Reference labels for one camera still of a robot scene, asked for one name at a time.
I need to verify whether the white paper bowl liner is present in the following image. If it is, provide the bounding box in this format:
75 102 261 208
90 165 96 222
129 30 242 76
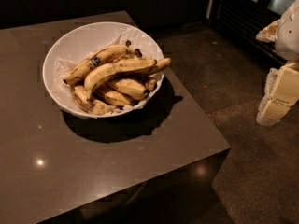
43 22 171 119

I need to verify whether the front bruised banana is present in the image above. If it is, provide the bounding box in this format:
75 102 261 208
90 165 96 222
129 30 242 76
70 85 116 115

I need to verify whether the long top yellow banana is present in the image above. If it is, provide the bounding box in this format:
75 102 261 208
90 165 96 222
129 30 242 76
84 58 157 98

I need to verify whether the lower middle banana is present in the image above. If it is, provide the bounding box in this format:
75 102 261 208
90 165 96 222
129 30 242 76
93 84 135 106

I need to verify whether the dark slatted wall vent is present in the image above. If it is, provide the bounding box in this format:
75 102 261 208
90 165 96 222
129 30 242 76
209 0 294 66

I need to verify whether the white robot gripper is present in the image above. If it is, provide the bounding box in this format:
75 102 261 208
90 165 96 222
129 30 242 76
256 0 299 126

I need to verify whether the banana pointing right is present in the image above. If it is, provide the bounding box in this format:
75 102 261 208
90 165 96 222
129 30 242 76
124 58 172 76

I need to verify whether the white ceramic bowl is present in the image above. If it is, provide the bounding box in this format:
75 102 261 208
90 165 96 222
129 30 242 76
42 22 164 119

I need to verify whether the middle short banana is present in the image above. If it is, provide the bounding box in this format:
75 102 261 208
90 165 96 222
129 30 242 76
107 78 149 101

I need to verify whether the stickered banana at back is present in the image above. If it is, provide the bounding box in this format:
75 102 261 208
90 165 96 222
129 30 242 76
63 44 135 85

